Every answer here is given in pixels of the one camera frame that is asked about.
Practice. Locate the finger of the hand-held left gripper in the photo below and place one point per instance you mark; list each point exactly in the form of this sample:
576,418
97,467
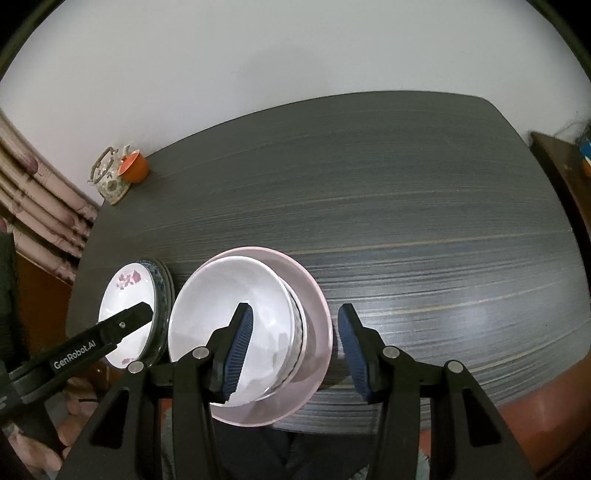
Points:
131,321

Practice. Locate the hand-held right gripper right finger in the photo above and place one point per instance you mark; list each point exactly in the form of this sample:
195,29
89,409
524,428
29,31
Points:
355,350

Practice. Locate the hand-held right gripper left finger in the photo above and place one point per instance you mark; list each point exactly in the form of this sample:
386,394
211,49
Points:
238,346

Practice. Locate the white rose print plate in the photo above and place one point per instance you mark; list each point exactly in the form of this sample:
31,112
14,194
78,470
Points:
127,304

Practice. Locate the plain pink bowl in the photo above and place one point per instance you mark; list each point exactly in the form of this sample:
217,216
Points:
316,350

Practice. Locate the small blue floral plate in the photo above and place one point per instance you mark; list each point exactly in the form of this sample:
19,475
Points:
159,286

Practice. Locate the large blue floral plate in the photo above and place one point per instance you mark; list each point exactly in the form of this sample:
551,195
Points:
170,295

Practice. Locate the white dog print bowl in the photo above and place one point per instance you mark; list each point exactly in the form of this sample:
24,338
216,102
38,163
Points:
221,295

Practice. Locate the pink cloth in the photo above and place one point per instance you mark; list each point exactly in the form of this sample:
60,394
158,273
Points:
76,410

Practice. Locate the brown wooden cabinet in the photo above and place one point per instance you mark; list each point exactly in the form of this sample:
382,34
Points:
44,304

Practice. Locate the person's dark trousers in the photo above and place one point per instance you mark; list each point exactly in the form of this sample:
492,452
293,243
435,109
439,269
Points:
295,454

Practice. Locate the floral ceramic teapot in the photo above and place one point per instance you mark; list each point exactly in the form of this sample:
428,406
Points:
111,184

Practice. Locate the pink patterned curtain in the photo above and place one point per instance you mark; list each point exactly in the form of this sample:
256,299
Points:
41,203

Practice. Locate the orange lidded cup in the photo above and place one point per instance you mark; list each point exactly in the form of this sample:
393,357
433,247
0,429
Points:
136,168

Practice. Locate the dark wooden side table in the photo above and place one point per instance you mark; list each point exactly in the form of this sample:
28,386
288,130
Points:
561,184

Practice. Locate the blue box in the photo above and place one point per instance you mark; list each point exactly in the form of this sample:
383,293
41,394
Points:
585,157

